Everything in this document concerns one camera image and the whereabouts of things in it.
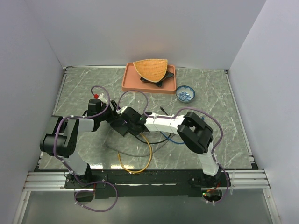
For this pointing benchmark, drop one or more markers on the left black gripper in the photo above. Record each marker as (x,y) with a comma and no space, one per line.
(114,114)

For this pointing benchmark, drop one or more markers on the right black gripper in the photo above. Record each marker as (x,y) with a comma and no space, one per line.
(135,132)

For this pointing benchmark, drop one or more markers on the black network switch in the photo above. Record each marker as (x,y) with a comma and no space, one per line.
(122,126)

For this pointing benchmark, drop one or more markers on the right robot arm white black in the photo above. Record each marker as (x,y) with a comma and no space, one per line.
(196,134)

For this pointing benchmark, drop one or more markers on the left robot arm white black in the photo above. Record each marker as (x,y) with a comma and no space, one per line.
(60,136)

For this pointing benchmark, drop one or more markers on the salmon pink tray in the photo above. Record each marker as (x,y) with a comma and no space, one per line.
(131,81)

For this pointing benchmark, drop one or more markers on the orange woven basket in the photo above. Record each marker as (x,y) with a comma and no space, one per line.
(152,70)

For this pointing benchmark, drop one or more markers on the blue white ceramic bowl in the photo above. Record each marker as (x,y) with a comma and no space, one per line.
(185,93)

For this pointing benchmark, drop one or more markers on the black dish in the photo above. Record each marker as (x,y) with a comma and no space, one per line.
(159,83)

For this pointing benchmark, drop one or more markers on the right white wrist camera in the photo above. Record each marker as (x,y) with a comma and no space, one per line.
(121,110)

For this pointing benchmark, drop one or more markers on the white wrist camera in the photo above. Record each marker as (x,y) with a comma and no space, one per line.
(121,110)
(100,96)

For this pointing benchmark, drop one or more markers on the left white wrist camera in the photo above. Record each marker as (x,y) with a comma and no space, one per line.
(100,96)

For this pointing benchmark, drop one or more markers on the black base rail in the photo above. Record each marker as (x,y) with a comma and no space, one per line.
(153,182)

